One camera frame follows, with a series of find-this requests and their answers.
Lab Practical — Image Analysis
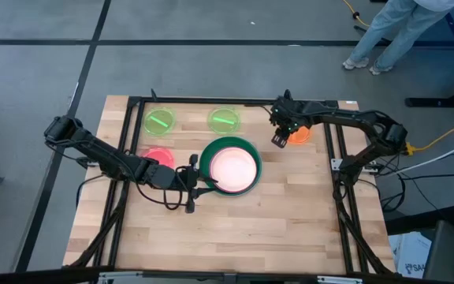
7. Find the person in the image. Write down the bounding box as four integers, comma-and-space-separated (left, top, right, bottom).
342, 0, 454, 77

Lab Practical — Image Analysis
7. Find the dark green plastic plate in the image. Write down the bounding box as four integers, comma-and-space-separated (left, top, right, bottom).
199, 136, 263, 197

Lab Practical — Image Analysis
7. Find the white cable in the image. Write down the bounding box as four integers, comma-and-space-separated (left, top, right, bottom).
386, 133, 454, 177

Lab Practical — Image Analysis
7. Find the black aluminium table frame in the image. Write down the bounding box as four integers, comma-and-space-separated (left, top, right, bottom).
63, 94, 396, 277

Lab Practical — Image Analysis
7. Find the white cardboard box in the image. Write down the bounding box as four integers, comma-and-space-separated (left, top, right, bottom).
388, 231, 433, 279

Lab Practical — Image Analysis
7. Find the red translucent plastic plate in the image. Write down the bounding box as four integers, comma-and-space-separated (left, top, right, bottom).
140, 146, 176, 170

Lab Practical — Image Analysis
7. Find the yellow cable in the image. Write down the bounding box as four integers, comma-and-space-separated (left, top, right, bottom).
342, 0, 370, 28
404, 113, 454, 155

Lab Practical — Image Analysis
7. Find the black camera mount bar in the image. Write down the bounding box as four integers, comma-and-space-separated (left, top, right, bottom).
0, 267, 454, 284

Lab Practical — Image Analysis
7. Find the black desk leg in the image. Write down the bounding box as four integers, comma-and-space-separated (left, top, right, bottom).
404, 78, 454, 109

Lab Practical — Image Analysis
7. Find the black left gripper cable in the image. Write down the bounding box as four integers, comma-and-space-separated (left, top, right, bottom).
135, 167, 184, 211

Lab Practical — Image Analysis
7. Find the orange translucent plastic plate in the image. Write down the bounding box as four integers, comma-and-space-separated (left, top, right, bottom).
288, 125, 312, 145

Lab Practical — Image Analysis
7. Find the pink plastic plate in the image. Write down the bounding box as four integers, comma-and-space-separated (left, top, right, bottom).
209, 146, 259, 194

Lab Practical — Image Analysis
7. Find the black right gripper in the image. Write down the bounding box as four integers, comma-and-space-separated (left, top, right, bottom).
269, 95, 311, 149

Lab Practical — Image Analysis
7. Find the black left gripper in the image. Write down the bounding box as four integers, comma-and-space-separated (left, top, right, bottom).
174, 153, 219, 215

